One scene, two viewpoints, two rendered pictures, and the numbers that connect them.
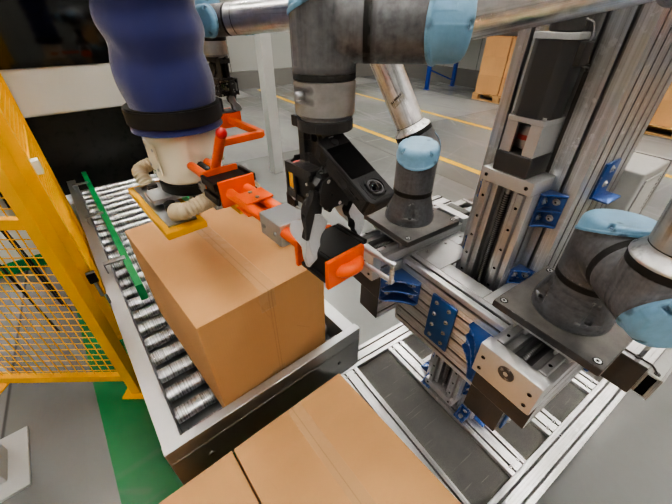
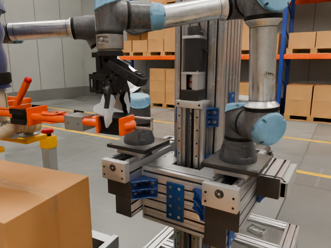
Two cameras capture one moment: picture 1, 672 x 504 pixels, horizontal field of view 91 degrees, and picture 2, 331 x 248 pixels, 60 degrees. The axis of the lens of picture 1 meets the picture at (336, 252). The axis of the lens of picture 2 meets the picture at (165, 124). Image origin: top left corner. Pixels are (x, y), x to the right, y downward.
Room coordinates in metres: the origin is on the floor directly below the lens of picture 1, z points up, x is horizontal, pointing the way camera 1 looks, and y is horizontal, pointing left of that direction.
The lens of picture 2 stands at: (-0.38, 0.22, 1.42)
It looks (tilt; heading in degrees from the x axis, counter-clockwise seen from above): 12 degrees down; 335
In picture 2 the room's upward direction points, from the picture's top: straight up
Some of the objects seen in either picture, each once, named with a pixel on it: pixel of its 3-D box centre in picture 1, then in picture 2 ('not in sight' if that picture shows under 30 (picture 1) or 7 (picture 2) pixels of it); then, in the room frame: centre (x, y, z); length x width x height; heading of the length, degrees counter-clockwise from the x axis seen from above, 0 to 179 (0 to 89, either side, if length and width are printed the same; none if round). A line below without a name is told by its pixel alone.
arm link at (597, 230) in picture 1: (609, 247); (241, 118); (0.50, -0.51, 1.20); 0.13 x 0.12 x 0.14; 173
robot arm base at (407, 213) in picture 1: (410, 201); (139, 131); (0.92, -0.23, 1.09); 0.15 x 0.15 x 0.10
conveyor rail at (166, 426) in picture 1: (106, 268); not in sight; (1.32, 1.18, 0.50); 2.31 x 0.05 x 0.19; 39
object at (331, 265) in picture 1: (328, 255); (115, 123); (0.42, 0.01, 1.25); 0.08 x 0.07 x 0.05; 41
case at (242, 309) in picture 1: (229, 290); (2, 227); (0.88, 0.39, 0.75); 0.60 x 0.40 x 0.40; 42
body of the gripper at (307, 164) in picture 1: (322, 161); (109, 73); (0.45, 0.02, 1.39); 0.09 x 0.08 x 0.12; 41
